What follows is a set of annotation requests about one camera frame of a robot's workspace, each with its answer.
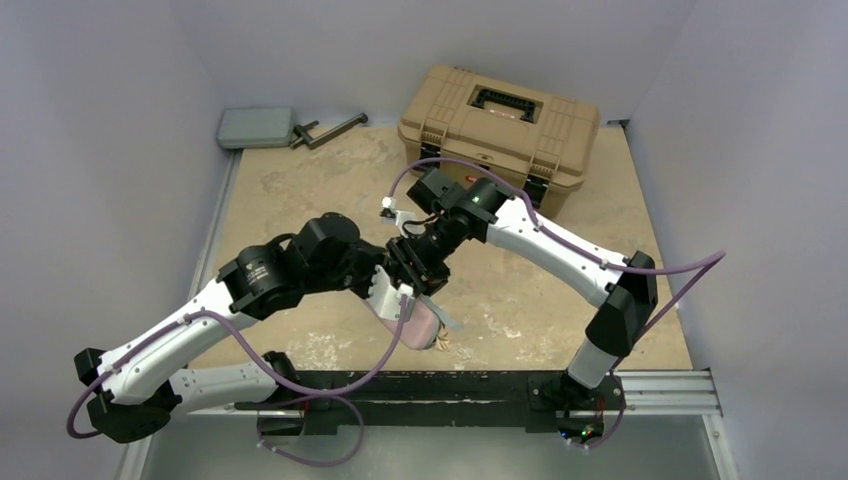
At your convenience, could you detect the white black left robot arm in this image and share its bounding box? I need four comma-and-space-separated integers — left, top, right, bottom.
66, 212, 409, 444

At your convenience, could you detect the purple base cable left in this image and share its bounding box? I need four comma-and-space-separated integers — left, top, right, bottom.
255, 394, 367, 468

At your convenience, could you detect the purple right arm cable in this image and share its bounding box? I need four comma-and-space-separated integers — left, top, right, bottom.
382, 157, 727, 372

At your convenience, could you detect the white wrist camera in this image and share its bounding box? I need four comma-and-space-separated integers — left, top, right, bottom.
364, 265, 415, 322
378, 196, 418, 229

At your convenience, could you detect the pink umbrella case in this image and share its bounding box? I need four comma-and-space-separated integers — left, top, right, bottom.
400, 296, 463, 351

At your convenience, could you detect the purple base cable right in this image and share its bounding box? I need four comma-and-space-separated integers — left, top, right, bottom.
563, 377, 631, 452

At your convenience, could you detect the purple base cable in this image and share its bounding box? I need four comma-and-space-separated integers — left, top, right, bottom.
563, 377, 631, 452
255, 394, 367, 468

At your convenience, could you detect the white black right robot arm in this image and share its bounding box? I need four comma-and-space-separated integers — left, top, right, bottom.
369, 168, 658, 390

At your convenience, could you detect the tan plastic toolbox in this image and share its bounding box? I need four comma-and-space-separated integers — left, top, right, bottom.
398, 65, 601, 218

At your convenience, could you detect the beige umbrella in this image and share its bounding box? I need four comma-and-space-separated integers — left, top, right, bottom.
433, 332, 451, 352

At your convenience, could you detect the aluminium frame rail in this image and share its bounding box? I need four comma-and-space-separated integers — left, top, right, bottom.
618, 370, 721, 416

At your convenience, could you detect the dark metal clamp tool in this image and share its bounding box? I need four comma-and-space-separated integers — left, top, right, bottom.
289, 113, 369, 150

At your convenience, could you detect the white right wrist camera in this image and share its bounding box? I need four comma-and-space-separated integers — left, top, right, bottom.
378, 196, 418, 229

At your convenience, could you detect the grey flat box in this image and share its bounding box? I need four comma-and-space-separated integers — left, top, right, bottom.
216, 107, 294, 150

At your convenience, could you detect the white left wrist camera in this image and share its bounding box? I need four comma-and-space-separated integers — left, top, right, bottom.
364, 265, 415, 322

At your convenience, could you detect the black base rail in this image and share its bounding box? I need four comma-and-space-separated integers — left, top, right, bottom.
234, 370, 626, 443

